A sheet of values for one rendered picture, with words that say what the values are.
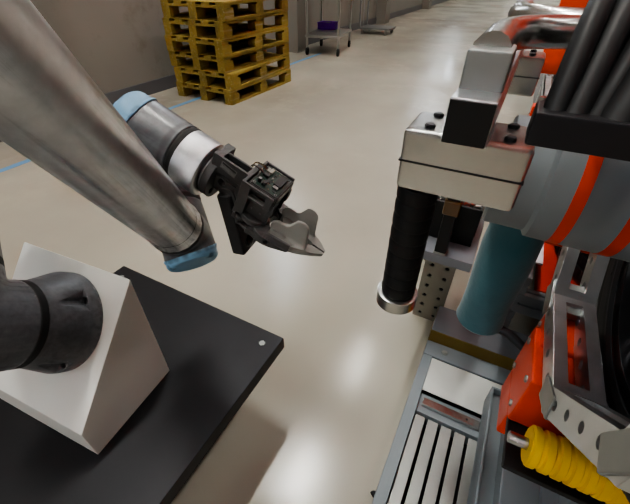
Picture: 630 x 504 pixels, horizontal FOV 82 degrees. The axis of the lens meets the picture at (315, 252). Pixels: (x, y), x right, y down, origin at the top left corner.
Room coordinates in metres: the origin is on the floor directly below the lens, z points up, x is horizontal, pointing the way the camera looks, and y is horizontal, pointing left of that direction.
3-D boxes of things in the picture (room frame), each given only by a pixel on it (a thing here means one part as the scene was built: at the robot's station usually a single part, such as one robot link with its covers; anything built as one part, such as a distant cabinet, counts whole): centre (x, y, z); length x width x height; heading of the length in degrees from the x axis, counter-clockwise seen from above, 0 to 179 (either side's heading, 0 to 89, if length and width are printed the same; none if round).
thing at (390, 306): (0.28, -0.09, 0.83); 0.04 x 0.04 x 0.16
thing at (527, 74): (0.57, -0.28, 0.93); 0.09 x 0.05 x 0.05; 62
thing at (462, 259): (0.92, -0.43, 0.44); 0.43 x 0.17 x 0.03; 152
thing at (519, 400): (0.31, -0.41, 0.48); 0.16 x 0.12 x 0.17; 62
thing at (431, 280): (0.95, -0.44, 0.21); 0.10 x 0.10 x 0.42; 62
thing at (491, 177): (0.27, -0.12, 0.93); 0.09 x 0.05 x 0.05; 62
